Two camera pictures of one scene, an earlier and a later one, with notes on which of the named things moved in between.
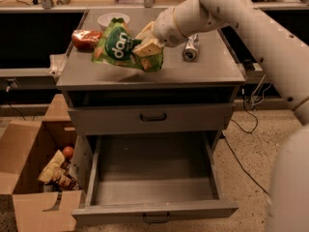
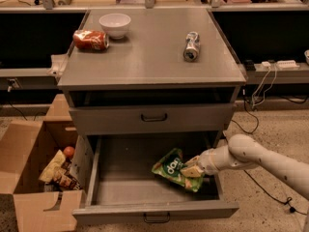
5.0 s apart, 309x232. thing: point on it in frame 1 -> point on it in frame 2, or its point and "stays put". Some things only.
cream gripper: x=165 y=28 -> x=206 y=162
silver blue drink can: x=191 y=45 stays put
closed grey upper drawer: x=197 y=119 stays put
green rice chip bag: x=115 y=44 -> x=169 y=167
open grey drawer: x=154 y=177 stays put
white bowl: x=104 y=19 stays put
